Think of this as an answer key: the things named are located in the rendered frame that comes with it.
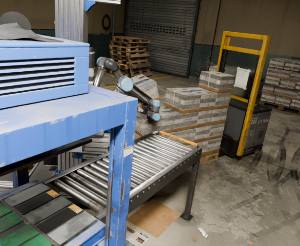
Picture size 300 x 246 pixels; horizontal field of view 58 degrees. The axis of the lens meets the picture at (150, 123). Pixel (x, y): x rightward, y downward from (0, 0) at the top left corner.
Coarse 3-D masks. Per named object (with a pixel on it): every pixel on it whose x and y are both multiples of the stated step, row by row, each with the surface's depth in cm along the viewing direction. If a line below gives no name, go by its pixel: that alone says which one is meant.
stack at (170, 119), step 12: (168, 108) 353; (144, 120) 304; (168, 120) 326; (180, 120) 338; (192, 120) 351; (204, 120) 364; (144, 132) 310; (180, 132) 345; (192, 132) 357; (204, 132) 374; (204, 144) 382; (204, 156) 391
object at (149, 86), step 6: (138, 84) 292; (144, 84) 287; (150, 84) 287; (156, 84) 291; (144, 90) 286; (150, 90) 290; (156, 90) 293; (132, 96) 288; (150, 96) 293; (156, 96) 296; (138, 102) 288; (144, 102) 291
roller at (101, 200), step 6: (66, 180) 184; (72, 180) 183; (72, 186) 180; (78, 186) 178; (84, 186) 178; (84, 192) 174; (90, 192) 173; (90, 198) 171; (96, 198) 169; (102, 198) 168; (102, 204) 166
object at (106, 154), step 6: (156, 132) 279; (138, 138) 260; (144, 138) 262; (102, 156) 219; (84, 162) 207; (90, 162) 208; (72, 168) 197; (78, 168) 198; (60, 174) 188; (66, 174) 189; (48, 180) 180; (54, 180) 182; (60, 180) 186; (48, 186) 179; (54, 186) 183
